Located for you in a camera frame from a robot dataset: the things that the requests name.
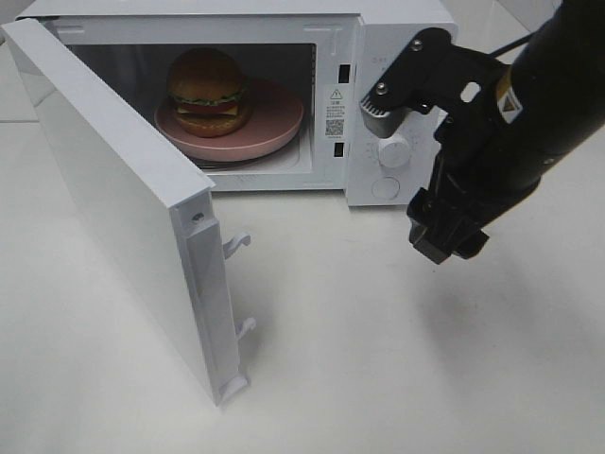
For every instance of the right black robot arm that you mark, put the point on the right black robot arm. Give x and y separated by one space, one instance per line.
506 125

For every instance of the toy burger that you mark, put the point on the toy burger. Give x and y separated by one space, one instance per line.
208 92

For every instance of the round white door button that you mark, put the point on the round white door button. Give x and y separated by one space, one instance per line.
386 189

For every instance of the lower white timer knob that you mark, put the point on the lower white timer knob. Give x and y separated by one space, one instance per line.
393 152

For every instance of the white microwave oven body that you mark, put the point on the white microwave oven body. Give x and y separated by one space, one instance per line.
309 63

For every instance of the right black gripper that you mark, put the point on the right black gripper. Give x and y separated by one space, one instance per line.
448 216

